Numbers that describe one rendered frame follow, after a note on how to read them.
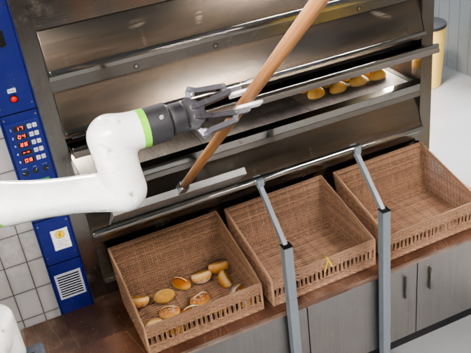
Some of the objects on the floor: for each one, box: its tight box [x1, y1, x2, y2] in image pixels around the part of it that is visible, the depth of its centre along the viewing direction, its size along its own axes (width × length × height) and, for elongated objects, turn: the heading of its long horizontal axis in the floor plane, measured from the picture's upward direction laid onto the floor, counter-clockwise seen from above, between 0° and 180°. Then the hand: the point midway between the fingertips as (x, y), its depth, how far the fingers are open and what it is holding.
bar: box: [93, 144, 391, 353], centre depth 303 cm, size 31×127×118 cm, turn 125°
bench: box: [21, 174, 471, 353], centre depth 340 cm, size 56×242×58 cm, turn 125°
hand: (246, 99), depth 166 cm, fingers closed on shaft, 3 cm apart
